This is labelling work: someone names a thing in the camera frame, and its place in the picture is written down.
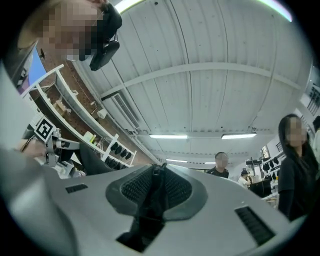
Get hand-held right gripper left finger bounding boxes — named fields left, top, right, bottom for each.
left=0, top=147, right=156, bottom=256

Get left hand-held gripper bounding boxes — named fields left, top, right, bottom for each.
left=26, top=114, right=81, bottom=168

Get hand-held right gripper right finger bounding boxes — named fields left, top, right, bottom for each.
left=149, top=164, right=308, bottom=256

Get person's left forearm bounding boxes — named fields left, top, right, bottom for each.
left=14, top=139, right=47, bottom=158

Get white shelving unit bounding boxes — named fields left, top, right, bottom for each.
left=21, top=63, right=138, bottom=169

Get black desk monitor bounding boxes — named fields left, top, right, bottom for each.
left=249, top=178, right=273, bottom=199

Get computer monitor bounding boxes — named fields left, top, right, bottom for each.
left=14, top=46, right=49, bottom=94

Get row of black pouches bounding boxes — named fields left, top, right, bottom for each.
left=104, top=140, right=133, bottom=171

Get white ceiling air conditioner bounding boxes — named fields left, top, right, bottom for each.
left=110, top=92, right=141, bottom=130

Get ceiling tube light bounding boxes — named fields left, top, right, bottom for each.
left=148, top=133, right=189, bottom=140
left=220, top=132, right=258, bottom=140

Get person's head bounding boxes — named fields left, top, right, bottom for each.
left=17, top=0, right=105, bottom=63

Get black head-worn camera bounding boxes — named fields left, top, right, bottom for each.
left=88, top=2, right=123, bottom=72

